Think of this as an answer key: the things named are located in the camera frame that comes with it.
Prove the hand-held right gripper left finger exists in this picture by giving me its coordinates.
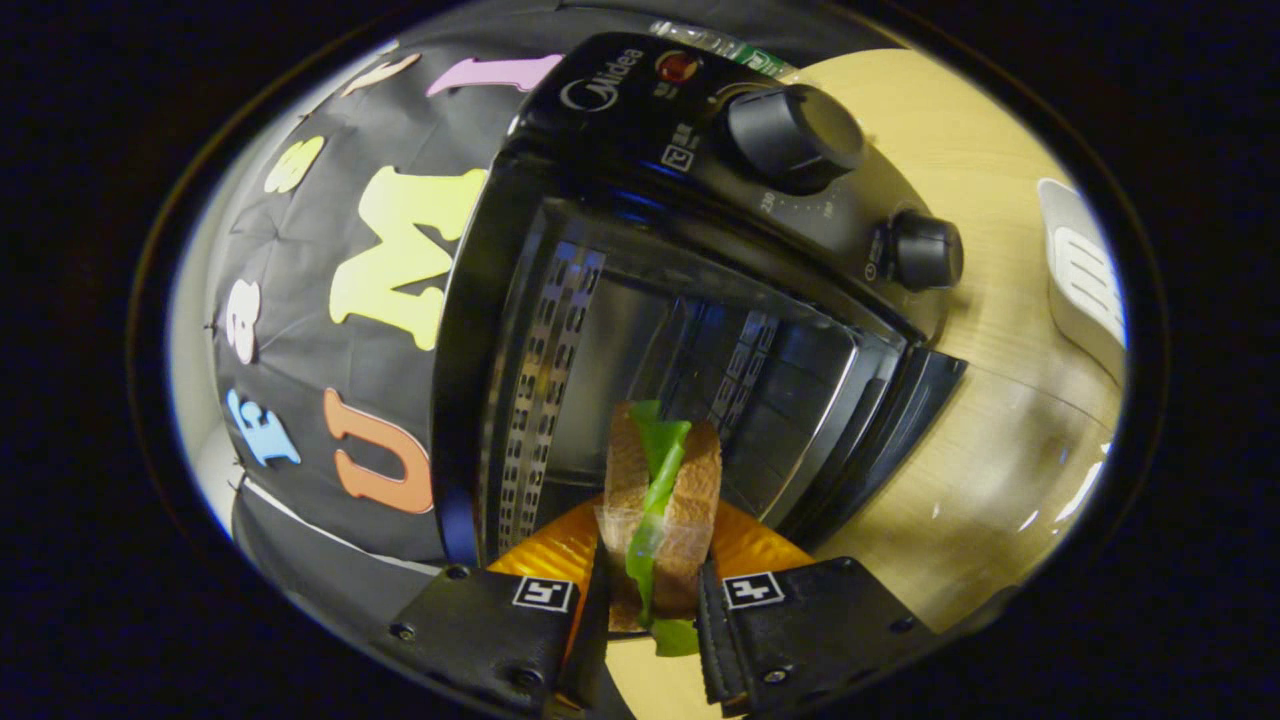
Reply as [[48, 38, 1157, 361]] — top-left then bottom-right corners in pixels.
[[388, 497, 613, 716]]

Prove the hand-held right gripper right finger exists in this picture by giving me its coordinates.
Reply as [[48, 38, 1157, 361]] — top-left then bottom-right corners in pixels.
[[697, 500, 941, 716]]

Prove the lettuce sandwich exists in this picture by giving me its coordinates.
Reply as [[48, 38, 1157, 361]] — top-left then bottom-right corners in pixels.
[[597, 400, 723, 658]]

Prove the clear plastic water bottle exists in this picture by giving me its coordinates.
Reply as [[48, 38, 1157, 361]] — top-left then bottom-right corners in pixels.
[[650, 20, 796, 79]]

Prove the black electric oven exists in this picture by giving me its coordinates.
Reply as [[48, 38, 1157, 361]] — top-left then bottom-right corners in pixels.
[[432, 32, 1116, 633]]

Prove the white ribbed tray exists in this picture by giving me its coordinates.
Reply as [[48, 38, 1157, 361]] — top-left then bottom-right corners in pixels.
[[1037, 178, 1129, 386]]

